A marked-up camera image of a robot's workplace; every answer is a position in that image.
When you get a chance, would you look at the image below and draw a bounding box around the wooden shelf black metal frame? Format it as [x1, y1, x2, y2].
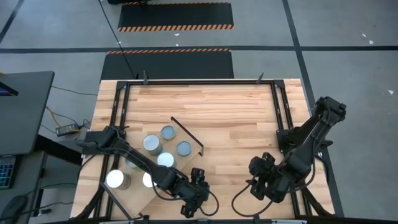
[99, 115, 205, 220]

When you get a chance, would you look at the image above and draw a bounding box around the black computer mouse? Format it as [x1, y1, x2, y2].
[0, 195, 28, 223]

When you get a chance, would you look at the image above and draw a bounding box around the cherries can teal yellow label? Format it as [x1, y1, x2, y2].
[142, 134, 164, 157]
[156, 151, 177, 169]

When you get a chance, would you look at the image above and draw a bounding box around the backlit keyboard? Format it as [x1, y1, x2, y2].
[0, 155, 16, 190]

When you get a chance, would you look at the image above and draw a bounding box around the tomatoes can teal yellow label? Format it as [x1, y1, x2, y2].
[104, 169, 132, 191]
[141, 171, 158, 189]

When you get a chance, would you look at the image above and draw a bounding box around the mushrooms can yellow orange label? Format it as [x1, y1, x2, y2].
[160, 124, 177, 141]

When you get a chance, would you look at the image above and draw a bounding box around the black hazard-striped floor mat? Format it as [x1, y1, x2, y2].
[99, 48, 235, 80]
[117, 1, 234, 32]

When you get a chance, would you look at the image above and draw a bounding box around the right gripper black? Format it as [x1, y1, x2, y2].
[248, 152, 298, 203]

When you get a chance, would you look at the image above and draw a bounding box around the tuna fish can green label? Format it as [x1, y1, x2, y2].
[176, 140, 193, 157]

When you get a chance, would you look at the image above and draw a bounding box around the computer monitor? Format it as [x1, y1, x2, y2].
[0, 82, 19, 97]

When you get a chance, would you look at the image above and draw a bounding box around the yellow cable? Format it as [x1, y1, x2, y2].
[45, 106, 78, 133]

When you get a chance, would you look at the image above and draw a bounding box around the black desk leg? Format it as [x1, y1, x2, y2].
[33, 134, 83, 166]

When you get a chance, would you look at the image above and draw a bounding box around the black power adapter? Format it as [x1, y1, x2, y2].
[55, 123, 80, 137]

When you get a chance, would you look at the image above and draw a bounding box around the grey floor cable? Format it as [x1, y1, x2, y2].
[51, 85, 98, 96]

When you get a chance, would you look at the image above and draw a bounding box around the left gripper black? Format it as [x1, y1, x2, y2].
[174, 167, 210, 219]

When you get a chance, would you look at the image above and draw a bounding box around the black floor cable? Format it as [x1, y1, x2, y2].
[98, 0, 137, 79]

